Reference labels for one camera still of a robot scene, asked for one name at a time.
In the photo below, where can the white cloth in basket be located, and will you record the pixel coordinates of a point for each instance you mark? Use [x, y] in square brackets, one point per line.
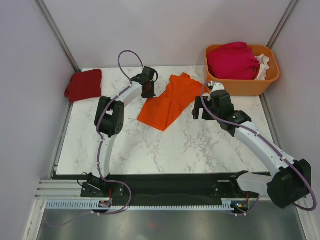
[263, 66]

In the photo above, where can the white slotted cable duct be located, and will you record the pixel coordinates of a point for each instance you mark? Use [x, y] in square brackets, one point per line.
[99, 205]

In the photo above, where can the left aluminium corner post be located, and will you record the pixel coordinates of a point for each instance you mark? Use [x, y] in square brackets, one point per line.
[57, 33]

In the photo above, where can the aluminium corner post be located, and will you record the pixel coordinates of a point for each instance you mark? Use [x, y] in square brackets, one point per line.
[282, 22]
[57, 33]

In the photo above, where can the orange t shirt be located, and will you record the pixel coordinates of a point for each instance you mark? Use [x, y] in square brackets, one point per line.
[160, 112]

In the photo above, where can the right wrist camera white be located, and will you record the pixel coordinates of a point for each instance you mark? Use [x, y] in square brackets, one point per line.
[213, 86]

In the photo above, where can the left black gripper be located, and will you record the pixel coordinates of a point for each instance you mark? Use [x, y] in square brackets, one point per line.
[152, 94]

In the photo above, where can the magenta shirt in basket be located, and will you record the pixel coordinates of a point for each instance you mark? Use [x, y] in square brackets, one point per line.
[233, 61]

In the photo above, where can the aluminium front rail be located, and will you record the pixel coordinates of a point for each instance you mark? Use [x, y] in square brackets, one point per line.
[60, 188]

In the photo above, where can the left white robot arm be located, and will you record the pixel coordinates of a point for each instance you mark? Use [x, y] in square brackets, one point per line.
[109, 122]

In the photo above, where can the folded dark red shirt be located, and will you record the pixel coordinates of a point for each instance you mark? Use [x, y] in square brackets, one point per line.
[84, 85]

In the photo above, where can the right aluminium corner post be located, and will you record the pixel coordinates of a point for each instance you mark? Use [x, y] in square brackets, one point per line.
[282, 22]

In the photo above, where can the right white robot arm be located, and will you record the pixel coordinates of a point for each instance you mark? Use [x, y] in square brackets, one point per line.
[290, 180]

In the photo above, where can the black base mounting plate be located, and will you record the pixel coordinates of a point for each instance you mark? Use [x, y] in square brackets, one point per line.
[174, 189]

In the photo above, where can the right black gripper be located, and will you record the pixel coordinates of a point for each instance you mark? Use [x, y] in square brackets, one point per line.
[197, 105]

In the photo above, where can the orange plastic basket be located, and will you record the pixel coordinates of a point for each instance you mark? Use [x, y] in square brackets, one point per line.
[245, 87]

